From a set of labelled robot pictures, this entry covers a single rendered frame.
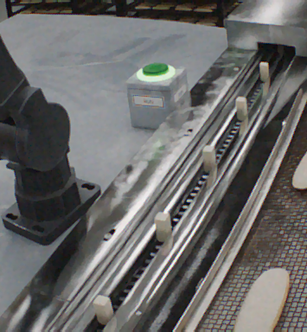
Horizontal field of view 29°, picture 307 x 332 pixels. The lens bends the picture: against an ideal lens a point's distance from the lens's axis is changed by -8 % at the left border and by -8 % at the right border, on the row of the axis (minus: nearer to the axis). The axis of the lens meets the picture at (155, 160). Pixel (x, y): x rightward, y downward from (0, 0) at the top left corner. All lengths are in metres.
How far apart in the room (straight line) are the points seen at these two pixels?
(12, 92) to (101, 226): 0.17
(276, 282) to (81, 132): 0.52
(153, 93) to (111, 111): 0.12
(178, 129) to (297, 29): 0.33
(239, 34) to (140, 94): 0.26
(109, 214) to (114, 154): 0.20
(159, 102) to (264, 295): 0.46
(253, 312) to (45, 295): 0.22
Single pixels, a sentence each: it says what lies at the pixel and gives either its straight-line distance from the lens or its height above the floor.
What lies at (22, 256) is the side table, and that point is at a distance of 0.72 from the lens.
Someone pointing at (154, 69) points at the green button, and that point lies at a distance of 0.90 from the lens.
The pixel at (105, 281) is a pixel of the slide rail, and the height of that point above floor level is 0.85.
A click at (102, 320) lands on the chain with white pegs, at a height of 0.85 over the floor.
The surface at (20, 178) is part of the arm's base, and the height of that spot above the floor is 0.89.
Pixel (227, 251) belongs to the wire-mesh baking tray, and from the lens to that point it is 0.56.
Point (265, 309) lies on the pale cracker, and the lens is 0.48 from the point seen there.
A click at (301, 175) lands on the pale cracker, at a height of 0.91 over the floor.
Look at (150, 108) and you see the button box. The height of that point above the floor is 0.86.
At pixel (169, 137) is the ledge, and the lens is 0.81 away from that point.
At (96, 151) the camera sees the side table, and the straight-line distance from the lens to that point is 0.89.
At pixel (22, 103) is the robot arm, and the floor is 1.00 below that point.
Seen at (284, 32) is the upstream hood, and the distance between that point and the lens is 1.05.
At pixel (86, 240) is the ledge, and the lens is 0.65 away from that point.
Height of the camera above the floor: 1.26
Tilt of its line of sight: 31 degrees down
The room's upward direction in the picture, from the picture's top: 8 degrees counter-clockwise
